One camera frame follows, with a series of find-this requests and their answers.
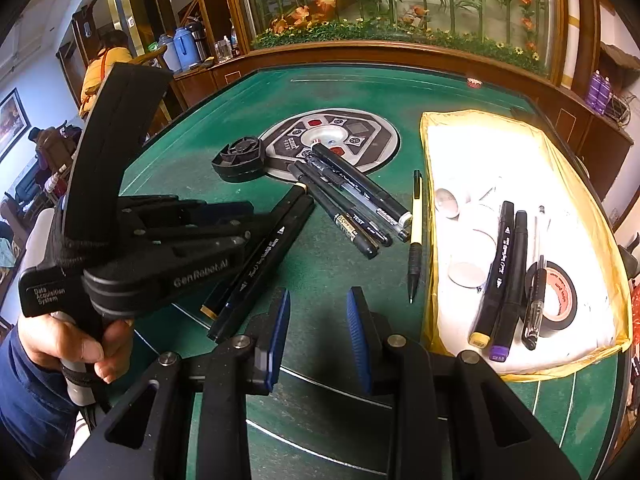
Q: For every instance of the black tape roll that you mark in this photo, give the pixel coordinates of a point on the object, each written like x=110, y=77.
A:
x=562, y=280

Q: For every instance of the person's left hand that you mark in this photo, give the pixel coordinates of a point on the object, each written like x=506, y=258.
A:
x=75, y=342

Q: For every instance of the wide white plastic bottle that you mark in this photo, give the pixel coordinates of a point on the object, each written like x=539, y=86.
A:
x=482, y=225

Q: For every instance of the black marker with yellow cap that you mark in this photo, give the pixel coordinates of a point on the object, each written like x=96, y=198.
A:
x=495, y=270

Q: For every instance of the purple spray can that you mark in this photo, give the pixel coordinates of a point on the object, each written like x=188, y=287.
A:
x=593, y=91
x=605, y=95

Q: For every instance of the slim black pen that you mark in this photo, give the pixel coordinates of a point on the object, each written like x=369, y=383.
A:
x=345, y=207

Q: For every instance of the artificial flower bamboo display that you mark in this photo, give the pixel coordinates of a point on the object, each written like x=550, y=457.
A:
x=400, y=0

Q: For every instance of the yellow satin lined box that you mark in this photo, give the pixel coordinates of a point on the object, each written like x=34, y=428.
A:
x=575, y=160

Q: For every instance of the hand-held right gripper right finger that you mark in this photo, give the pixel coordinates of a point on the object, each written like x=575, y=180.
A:
x=360, y=340

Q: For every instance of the thin clear ballpoint pen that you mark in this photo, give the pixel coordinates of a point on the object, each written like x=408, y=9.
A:
x=539, y=230

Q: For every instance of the carved root wood decor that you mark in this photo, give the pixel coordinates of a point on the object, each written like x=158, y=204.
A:
x=615, y=60

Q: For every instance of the clear barrel gel pen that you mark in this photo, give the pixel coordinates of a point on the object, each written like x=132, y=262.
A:
x=350, y=196

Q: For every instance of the steel thermos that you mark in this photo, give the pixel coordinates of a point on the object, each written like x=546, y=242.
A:
x=199, y=40

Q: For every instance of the person's left forearm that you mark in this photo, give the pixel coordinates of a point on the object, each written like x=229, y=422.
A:
x=30, y=410

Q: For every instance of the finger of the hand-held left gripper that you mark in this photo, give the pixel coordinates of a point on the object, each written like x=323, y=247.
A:
x=225, y=215
x=210, y=249

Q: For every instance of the round table control panel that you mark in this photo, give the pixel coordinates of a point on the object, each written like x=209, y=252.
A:
x=365, y=140

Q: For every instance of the black marker with cream caps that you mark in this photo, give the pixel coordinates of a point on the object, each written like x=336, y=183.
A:
x=286, y=206

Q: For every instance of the thick black pen white end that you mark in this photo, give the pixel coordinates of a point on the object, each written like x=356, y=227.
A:
x=360, y=182

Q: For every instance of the black clip pen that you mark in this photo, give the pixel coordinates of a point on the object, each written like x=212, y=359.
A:
x=534, y=310

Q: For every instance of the wooden chair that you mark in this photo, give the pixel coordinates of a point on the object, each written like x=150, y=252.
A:
x=152, y=54

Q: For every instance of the slim white bottle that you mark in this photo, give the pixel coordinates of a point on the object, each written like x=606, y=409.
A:
x=446, y=202

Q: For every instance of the black marker with white print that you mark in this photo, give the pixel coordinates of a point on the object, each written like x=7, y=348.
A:
x=270, y=260

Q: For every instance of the pale blue thermos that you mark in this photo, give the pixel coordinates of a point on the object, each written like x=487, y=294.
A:
x=167, y=55

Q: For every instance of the black pen with gold band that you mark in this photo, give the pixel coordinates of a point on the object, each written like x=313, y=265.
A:
x=345, y=227

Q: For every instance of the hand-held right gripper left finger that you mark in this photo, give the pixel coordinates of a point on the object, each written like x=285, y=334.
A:
x=280, y=340

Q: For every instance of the framed wall picture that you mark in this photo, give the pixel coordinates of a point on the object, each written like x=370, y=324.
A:
x=12, y=122

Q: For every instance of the black marker with purple cap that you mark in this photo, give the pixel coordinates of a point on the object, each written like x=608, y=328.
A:
x=512, y=280

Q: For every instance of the small red white object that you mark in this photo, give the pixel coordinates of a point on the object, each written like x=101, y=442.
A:
x=473, y=83

